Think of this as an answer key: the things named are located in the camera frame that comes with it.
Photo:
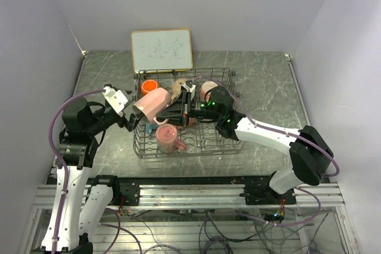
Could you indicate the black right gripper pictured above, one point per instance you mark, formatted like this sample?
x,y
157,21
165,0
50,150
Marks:
x,y
175,113

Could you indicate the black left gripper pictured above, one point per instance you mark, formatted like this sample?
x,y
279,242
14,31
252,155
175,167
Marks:
x,y
122,121

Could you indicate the light pink faceted mug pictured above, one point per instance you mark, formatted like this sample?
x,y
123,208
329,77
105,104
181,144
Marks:
x,y
152,103

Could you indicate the light blue mug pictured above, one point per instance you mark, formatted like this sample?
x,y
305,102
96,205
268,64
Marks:
x,y
149,128

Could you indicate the beige brown mug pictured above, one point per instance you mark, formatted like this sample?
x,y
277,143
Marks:
x,y
176,86

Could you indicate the pale pink mug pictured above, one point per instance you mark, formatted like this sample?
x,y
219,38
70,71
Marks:
x,y
205,89

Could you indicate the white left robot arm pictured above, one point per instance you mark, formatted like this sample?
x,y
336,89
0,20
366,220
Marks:
x,y
71,135

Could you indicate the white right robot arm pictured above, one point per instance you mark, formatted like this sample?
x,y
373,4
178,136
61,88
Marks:
x,y
309,154

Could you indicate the metal wire dish rack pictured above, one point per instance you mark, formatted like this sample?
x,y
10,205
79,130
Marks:
x,y
202,139

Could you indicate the orange mug black handle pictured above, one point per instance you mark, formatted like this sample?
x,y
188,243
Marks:
x,y
148,86

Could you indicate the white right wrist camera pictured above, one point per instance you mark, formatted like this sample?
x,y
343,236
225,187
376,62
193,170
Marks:
x,y
189,86

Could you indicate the white board with wooden frame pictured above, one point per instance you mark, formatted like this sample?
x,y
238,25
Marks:
x,y
169,49

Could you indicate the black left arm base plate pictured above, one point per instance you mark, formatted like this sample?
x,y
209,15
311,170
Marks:
x,y
124,192

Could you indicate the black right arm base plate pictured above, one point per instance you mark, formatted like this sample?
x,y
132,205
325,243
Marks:
x,y
259,194

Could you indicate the aluminium rail frame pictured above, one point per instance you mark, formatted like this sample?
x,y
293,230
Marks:
x,y
228,196

